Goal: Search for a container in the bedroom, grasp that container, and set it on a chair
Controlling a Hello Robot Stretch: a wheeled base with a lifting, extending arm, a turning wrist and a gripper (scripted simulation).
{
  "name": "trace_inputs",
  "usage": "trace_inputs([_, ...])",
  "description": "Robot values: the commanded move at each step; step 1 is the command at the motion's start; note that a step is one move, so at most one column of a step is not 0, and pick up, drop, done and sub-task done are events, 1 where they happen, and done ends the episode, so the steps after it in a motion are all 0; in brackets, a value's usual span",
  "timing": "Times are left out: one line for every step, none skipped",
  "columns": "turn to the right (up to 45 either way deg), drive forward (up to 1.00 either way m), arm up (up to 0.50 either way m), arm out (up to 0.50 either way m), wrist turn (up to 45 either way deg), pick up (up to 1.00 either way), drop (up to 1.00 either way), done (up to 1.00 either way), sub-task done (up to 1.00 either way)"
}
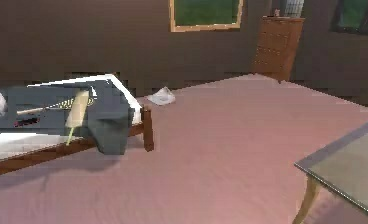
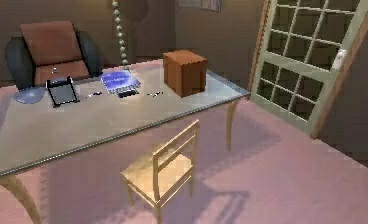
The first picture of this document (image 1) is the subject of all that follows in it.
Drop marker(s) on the white cloth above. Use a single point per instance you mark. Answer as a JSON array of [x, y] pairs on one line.
[[162, 96]]

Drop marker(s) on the wooden bed with white mattress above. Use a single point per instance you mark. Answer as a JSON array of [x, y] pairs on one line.
[[147, 128]]

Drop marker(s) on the dark grey blanket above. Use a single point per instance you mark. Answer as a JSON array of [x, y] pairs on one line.
[[108, 126]]

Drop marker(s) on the light wood framed window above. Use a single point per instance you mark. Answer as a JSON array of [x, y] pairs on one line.
[[205, 15]]

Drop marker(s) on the wooden baseball bat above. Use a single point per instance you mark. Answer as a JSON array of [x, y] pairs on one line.
[[77, 110]]

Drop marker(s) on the brown wooden chest of drawers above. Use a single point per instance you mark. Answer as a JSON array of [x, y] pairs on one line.
[[275, 48]]

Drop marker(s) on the small brown figurine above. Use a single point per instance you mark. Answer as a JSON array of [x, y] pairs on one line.
[[276, 13]]

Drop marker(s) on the grey mesh bin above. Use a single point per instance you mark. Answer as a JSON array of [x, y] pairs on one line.
[[293, 8]]

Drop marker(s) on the black and red flat object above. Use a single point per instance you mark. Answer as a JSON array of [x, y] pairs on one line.
[[25, 121]]

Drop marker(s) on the glass top wooden table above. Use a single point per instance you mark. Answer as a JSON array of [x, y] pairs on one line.
[[345, 170]]

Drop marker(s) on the dark framed window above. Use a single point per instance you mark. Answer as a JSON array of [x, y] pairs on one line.
[[355, 16]]

